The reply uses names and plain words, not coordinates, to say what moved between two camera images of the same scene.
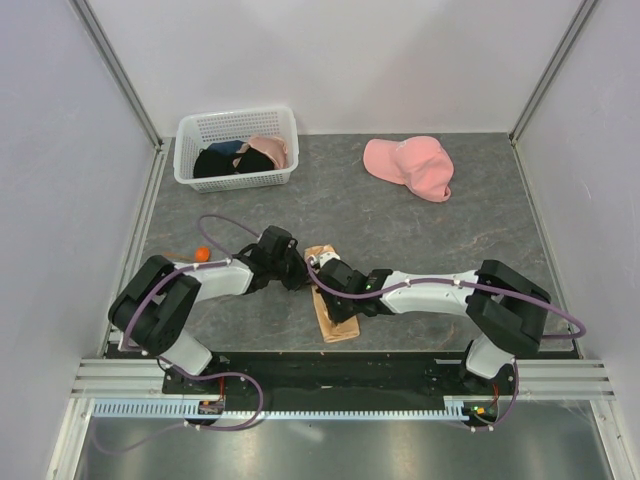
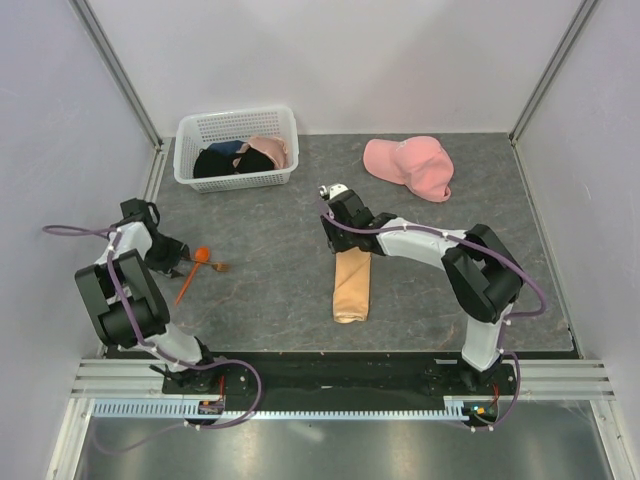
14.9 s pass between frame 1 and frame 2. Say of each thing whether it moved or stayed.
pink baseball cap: stayed
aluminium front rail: stayed
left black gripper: moved
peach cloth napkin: moved
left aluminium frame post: stayed
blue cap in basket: stayed
